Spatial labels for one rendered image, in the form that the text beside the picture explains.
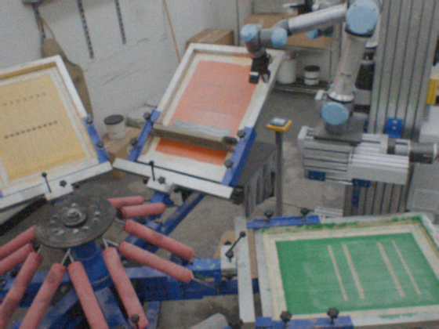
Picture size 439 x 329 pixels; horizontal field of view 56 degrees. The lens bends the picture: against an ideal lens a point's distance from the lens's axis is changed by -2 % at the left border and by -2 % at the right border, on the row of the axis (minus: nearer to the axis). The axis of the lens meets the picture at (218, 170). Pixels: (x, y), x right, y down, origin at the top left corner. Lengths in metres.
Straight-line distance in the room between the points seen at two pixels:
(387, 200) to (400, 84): 0.68
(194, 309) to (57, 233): 1.52
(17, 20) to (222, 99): 2.09
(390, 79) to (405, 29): 0.24
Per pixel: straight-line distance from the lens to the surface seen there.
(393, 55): 2.15
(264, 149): 2.58
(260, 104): 2.13
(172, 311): 2.94
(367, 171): 2.05
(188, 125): 2.24
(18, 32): 3.84
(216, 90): 2.32
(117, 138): 4.36
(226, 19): 6.22
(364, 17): 1.76
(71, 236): 1.57
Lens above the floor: 2.25
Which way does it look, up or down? 33 degrees down
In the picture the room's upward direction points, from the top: 6 degrees counter-clockwise
